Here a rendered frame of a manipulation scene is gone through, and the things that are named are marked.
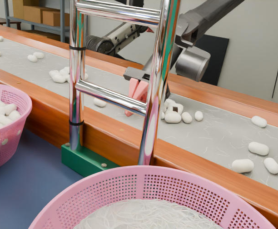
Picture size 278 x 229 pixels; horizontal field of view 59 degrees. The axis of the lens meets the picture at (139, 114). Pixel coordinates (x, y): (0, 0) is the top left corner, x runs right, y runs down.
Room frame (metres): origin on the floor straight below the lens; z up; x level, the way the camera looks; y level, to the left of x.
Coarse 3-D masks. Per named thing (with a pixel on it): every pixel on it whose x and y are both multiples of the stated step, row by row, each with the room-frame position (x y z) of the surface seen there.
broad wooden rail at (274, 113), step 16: (0, 32) 1.21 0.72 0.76; (16, 32) 1.22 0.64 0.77; (48, 48) 1.02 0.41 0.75; (64, 48) 1.00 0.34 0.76; (96, 64) 0.87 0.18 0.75; (112, 64) 0.86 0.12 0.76; (128, 64) 0.88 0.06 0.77; (176, 80) 0.75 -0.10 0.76; (192, 80) 0.78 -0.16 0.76; (192, 96) 0.67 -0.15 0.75; (208, 96) 0.66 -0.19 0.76; (224, 96) 0.66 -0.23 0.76; (240, 96) 0.68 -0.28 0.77; (240, 112) 0.60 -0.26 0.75; (256, 112) 0.59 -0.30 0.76; (272, 112) 0.58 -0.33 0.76
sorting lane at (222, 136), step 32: (0, 64) 0.76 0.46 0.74; (32, 64) 0.81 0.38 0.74; (64, 64) 0.86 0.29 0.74; (64, 96) 0.56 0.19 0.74; (160, 128) 0.46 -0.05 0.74; (192, 128) 0.48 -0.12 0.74; (224, 128) 0.51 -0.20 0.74; (256, 128) 0.53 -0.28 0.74; (224, 160) 0.37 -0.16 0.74; (256, 160) 0.39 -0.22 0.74
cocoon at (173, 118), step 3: (168, 114) 0.49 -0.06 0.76; (171, 114) 0.49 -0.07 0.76; (174, 114) 0.50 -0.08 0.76; (177, 114) 0.50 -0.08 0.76; (165, 117) 0.49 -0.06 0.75; (168, 117) 0.49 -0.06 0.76; (171, 117) 0.49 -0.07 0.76; (174, 117) 0.49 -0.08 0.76; (177, 117) 0.49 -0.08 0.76; (180, 117) 0.50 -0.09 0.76; (165, 120) 0.49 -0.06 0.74; (168, 120) 0.49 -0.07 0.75; (171, 120) 0.49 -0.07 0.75; (174, 120) 0.49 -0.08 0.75; (177, 120) 0.49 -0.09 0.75; (180, 120) 0.50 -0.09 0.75
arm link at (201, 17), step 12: (216, 0) 0.72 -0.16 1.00; (228, 0) 0.72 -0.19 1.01; (240, 0) 0.76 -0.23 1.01; (192, 12) 0.67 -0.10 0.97; (204, 12) 0.68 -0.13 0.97; (216, 12) 0.69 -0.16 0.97; (228, 12) 0.74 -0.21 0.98; (192, 24) 0.64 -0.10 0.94; (204, 24) 0.66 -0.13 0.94; (192, 36) 0.67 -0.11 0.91
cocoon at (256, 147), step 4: (252, 144) 0.41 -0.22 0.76; (256, 144) 0.41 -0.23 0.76; (260, 144) 0.41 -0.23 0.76; (248, 148) 0.42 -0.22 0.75; (252, 148) 0.41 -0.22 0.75; (256, 148) 0.41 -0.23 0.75; (260, 148) 0.40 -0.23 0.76; (264, 148) 0.40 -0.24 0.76; (268, 148) 0.41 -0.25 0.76; (256, 152) 0.41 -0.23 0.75; (260, 152) 0.40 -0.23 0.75; (264, 152) 0.40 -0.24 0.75; (268, 152) 0.40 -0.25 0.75
